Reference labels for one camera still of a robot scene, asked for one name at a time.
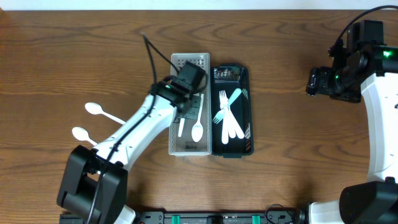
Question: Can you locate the white plastic spoon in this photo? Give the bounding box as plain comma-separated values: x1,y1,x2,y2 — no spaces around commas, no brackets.
85,102,126,124
72,127,98,146
178,118,185,138
192,94,204,142

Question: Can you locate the light blue plastic fork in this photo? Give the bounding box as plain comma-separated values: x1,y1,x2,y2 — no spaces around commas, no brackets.
212,88,242,124

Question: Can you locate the white plastic fork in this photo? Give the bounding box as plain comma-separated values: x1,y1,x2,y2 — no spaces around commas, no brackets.
220,90,229,144
229,111,245,139
220,90,236,138

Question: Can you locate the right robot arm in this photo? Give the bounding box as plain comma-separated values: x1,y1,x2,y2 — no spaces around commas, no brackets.
306,44,397,223

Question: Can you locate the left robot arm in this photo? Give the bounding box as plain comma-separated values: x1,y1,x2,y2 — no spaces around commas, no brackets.
57,81,195,223

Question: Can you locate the clear perforated plastic basket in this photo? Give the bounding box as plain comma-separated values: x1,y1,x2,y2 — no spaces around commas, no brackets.
169,53,212,156

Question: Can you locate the black perforated plastic basket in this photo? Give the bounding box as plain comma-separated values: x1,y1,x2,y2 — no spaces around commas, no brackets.
210,63,254,158

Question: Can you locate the black aluminium mounting rail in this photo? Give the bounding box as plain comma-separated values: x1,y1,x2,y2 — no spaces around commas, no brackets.
133,204,308,224

